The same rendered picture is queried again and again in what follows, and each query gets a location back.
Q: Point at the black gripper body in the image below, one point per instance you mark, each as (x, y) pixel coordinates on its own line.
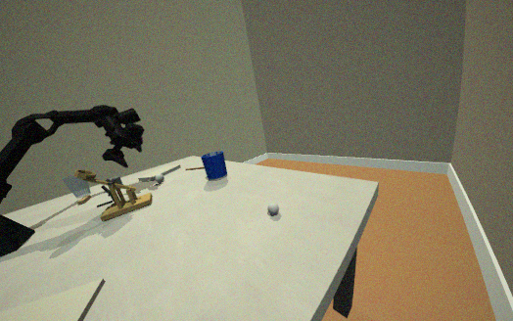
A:
(117, 135)

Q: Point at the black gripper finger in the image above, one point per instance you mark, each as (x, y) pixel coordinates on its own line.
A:
(134, 138)
(118, 159)

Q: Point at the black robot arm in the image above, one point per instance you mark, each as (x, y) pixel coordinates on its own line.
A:
(27, 131)

